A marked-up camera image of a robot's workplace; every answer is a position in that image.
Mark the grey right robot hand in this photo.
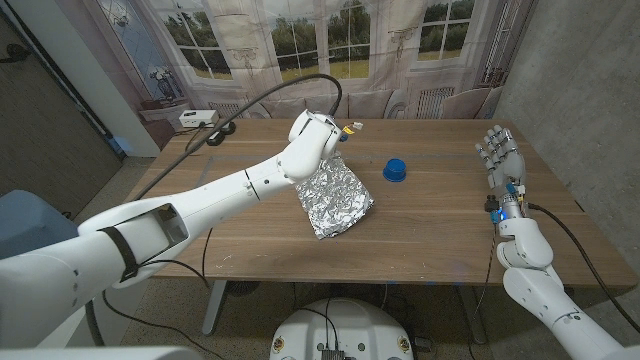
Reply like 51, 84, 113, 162
474, 124, 529, 224

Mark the crinkled aluminum foil sheet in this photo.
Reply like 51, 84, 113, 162
294, 152, 375, 240

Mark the blue plastic cup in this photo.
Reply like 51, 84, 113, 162
382, 158, 408, 183

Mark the grey table leg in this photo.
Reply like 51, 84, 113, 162
457, 284, 489, 345
201, 279, 227, 335

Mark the white robot torso base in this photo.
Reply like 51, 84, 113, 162
269, 298, 415, 360

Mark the printed window scene backdrop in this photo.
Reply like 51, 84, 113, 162
54, 0, 539, 151

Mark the white power strip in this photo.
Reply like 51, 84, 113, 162
178, 109, 220, 129

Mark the blue upholstered chair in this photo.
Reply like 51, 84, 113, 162
0, 189, 81, 261

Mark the thin black right arm wire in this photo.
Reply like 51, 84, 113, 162
467, 222, 500, 360

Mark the thin black arm wire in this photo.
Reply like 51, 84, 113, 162
102, 227, 229, 360
467, 222, 500, 360

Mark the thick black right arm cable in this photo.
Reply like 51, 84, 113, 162
527, 202, 640, 334

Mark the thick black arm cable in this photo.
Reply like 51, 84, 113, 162
527, 202, 640, 334
84, 73, 344, 347

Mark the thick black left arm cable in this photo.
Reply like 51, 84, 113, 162
84, 73, 344, 347

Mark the thin black left arm wire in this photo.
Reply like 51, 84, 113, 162
102, 227, 229, 360

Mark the black adapter cable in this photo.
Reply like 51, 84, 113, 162
174, 124, 209, 155

